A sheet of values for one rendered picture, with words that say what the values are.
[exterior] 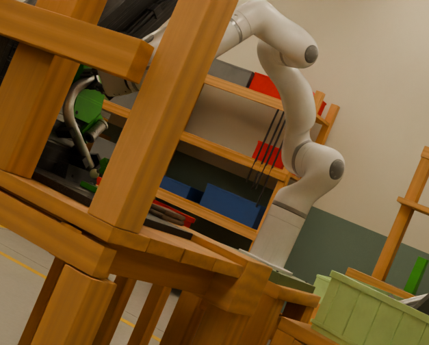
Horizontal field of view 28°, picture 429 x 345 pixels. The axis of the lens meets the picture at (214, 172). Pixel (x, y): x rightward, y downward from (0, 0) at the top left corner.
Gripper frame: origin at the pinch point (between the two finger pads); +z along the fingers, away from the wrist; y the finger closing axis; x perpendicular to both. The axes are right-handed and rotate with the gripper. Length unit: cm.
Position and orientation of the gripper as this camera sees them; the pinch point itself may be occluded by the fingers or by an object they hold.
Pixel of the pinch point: (89, 79)
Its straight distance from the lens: 252.5
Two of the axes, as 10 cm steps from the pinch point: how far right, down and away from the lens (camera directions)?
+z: -8.6, -0.1, 5.1
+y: -2.6, -8.6, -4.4
